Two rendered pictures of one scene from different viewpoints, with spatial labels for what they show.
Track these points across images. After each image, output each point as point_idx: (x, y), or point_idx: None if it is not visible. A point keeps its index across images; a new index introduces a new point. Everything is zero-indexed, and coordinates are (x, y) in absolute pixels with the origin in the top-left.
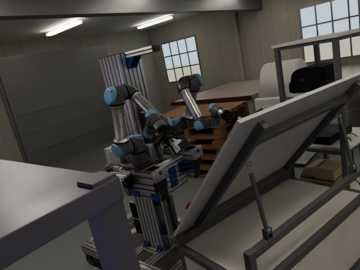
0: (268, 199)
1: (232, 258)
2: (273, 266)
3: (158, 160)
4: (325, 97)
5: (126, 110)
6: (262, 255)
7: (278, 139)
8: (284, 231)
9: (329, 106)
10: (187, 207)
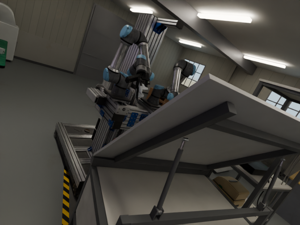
0: (181, 179)
1: (118, 206)
2: None
3: (129, 101)
4: (292, 135)
5: (133, 56)
6: None
7: (223, 140)
8: (173, 221)
9: (288, 145)
10: None
